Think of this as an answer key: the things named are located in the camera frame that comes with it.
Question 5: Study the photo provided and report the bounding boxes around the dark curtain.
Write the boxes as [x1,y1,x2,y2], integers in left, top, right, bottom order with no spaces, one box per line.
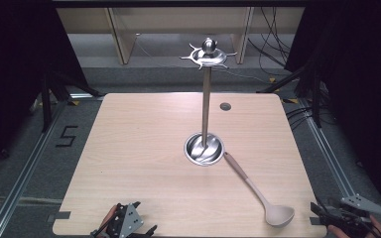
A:
[0,0,90,181]
[284,0,381,219]

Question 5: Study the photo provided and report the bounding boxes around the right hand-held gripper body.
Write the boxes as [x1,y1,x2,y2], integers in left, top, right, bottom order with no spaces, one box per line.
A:
[319,193,381,238]

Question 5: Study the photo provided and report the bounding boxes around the person's left hand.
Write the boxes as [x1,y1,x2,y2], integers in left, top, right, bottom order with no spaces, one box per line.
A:
[99,204,120,230]

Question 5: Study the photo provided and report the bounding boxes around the bundle of black cables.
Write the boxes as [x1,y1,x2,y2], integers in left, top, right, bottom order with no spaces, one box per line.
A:
[247,6,293,77]

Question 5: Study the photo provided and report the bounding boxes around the beige silicone ladle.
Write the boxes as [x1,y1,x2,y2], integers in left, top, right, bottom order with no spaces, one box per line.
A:
[223,151,296,228]

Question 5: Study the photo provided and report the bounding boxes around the light wooden shelf unit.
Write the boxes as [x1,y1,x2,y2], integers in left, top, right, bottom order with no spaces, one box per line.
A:
[56,6,306,65]

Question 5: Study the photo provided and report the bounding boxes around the person's right hand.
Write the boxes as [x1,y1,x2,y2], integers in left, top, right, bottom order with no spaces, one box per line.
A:
[326,213,381,238]

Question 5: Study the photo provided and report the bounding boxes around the thin white cable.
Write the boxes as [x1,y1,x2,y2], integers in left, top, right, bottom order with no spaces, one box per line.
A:
[134,33,276,84]

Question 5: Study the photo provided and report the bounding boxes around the aluminium floor rail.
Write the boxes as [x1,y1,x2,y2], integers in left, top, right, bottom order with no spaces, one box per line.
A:
[0,98,67,238]
[301,98,359,200]

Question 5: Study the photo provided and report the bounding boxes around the metal utensil stand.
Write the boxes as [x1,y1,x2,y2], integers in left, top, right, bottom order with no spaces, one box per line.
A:
[179,37,238,167]

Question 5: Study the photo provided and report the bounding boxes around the black cables on floor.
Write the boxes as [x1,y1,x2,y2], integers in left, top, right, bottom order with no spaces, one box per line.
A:
[285,104,316,131]

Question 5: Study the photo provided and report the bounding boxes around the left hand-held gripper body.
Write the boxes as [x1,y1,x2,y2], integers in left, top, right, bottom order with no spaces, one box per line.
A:
[91,201,145,238]

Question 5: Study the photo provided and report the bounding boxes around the black metal stand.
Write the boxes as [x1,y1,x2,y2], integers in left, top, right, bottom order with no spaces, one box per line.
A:
[257,61,323,129]
[40,69,101,134]

